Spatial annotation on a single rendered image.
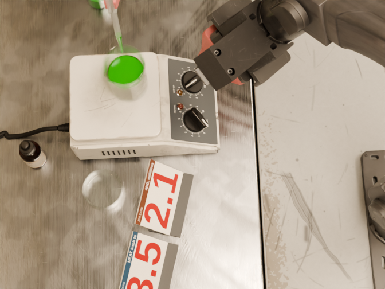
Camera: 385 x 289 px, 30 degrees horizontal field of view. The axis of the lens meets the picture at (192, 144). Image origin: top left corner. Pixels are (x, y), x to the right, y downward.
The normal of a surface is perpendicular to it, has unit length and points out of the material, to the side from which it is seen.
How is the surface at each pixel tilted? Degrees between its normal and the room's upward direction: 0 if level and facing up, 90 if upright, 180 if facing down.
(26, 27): 0
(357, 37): 84
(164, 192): 40
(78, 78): 0
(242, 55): 31
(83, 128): 0
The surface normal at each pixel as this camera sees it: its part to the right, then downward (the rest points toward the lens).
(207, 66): -0.64, 0.54
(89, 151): 0.05, 0.96
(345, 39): -0.59, 0.76
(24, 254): -0.01, -0.29
